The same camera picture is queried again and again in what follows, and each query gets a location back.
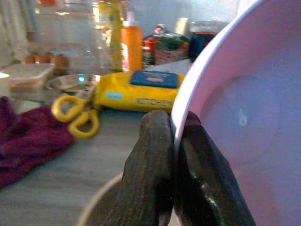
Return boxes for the small steel bowl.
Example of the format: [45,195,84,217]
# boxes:
[45,73,102,93]

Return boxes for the orange plastic bottle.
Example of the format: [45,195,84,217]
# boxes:
[120,20,143,73]

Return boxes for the grey-topped wooden table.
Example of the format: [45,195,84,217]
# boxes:
[0,57,192,226]

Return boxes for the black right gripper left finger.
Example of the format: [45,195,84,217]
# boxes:
[110,110,176,226]

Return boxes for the tall yellow bottle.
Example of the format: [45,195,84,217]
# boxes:
[98,0,123,72]

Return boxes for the dark red cloth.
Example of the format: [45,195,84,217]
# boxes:
[0,96,76,189]

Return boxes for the brown egg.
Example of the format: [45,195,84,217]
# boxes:
[22,52,38,65]
[52,54,70,69]
[35,52,54,64]

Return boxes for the yellow-handled scissors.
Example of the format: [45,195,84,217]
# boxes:
[51,90,101,139]

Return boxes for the large purple plastic bowl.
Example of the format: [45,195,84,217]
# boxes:
[170,0,301,226]

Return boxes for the clear plastic food container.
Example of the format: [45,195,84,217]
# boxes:
[0,63,56,95]

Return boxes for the wide steel bowl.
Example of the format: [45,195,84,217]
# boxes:
[76,172,124,226]

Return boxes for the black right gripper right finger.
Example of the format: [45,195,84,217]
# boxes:
[174,111,257,226]

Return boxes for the clear glass jar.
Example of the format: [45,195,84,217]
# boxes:
[34,0,104,74]

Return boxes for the red and green food packet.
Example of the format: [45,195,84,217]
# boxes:
[142,23,191,67]

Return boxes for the yellow wet wipes pack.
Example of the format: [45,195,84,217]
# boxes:
[95,70,187,113]

